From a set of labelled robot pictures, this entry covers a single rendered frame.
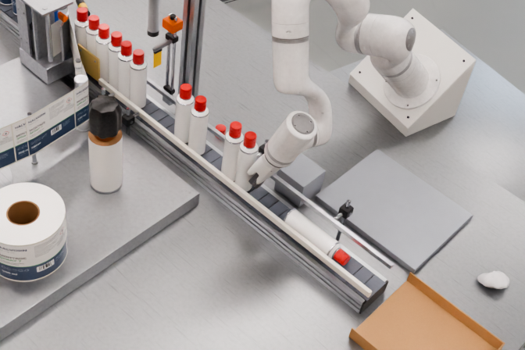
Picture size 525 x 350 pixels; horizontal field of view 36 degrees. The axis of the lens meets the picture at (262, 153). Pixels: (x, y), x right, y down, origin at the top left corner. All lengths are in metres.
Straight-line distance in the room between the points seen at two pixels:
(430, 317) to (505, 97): 1.02
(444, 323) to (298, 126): 0.66
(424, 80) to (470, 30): 2.14
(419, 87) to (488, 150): 0.31
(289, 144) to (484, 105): 1.05
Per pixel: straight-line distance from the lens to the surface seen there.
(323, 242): 2.18
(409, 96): 2.66
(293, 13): 1.94
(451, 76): 2.67
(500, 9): 5.02
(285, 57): 1.96
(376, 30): 2.33
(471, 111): 2.86
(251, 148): 2.20
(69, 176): 2.34
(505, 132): 2.83
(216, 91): 2.70
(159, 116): 2.52
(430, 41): 2.75
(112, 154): 2.18
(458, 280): 2.34
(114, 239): 2.19
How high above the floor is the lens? 2.59
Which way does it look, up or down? 45 degrees down
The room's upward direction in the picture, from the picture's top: 10 degrees clockwise
